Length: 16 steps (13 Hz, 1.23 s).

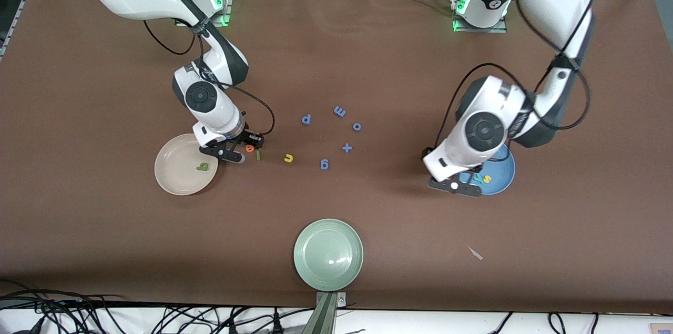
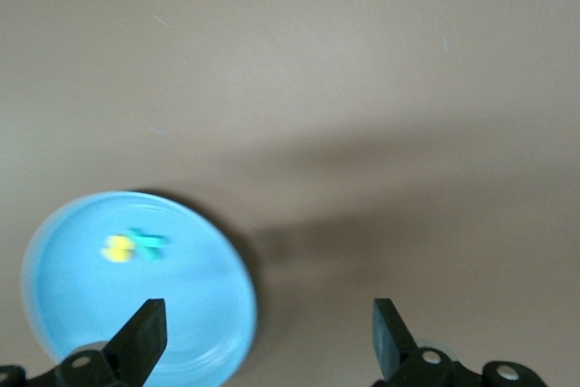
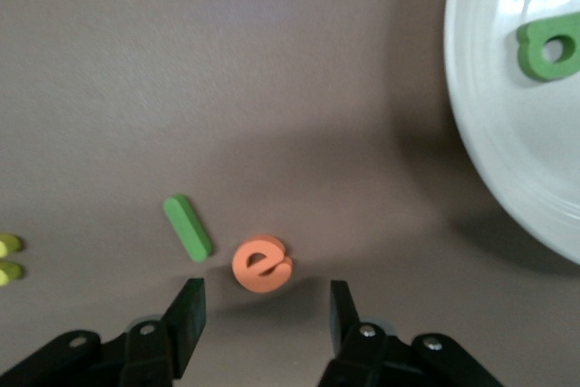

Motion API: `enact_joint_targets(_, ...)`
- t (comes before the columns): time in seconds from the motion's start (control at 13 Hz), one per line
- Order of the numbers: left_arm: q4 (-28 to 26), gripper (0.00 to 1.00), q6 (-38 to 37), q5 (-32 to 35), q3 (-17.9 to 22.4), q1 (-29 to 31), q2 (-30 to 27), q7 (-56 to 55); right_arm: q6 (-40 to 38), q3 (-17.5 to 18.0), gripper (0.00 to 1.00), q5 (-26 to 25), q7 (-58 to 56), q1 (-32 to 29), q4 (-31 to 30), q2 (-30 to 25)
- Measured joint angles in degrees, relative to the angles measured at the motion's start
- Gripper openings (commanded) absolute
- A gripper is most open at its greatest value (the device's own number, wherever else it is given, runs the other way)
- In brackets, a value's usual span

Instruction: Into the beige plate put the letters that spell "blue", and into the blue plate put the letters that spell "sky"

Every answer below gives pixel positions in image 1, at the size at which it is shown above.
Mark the green foam letter p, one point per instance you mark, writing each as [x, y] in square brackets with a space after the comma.
[203, 167]

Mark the blue round plate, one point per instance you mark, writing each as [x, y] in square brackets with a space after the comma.
[502, 179]

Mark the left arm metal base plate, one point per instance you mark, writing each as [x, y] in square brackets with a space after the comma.
[502, 29]

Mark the white paper scrap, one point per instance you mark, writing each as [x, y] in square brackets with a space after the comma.
[475, 253]

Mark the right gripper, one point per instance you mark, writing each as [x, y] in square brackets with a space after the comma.
[245, 137]

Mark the blue foam letter p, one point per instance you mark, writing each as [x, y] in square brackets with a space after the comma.
[306, 119]

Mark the teal foam letter y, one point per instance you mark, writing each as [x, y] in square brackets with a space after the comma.
[477, 178]

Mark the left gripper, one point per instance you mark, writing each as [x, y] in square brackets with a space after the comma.
[477, 169]

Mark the brown table cover sheet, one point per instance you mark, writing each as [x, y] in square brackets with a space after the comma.
[105, 244]

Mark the beige round plate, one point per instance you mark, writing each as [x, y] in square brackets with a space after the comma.
[179, 165]

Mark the grey metal camera mount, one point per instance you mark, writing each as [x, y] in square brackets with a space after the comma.
[326, 318]

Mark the blue foam letter m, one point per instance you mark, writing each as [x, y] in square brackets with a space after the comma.
[339, 111]

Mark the green round plate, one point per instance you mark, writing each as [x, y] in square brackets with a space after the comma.
[328, 255]

